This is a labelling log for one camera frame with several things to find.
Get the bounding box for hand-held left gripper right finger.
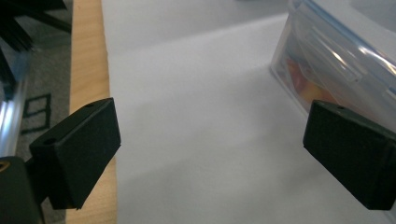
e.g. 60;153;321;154
303;99;396;211

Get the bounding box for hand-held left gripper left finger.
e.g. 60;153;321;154
29;97;121;210

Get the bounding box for clear plastic storage box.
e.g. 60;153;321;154
269;0;396;135

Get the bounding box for colourful contents of container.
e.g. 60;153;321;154
284;57;338;105

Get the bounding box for white table cover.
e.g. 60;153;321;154
101;0;396;224

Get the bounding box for black stand legs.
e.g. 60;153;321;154
0;0;73;53

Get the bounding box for shiny metal rail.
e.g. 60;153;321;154
0;46;32;158

